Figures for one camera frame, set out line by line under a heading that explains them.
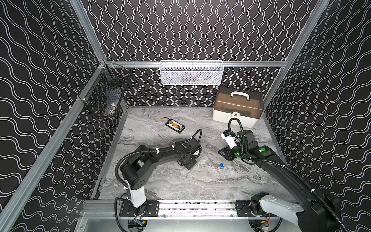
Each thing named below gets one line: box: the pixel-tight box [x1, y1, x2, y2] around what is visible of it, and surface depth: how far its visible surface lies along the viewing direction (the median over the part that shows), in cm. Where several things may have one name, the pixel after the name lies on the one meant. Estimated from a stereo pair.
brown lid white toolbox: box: [212, 86, 264, 129], surface depth 101 cm
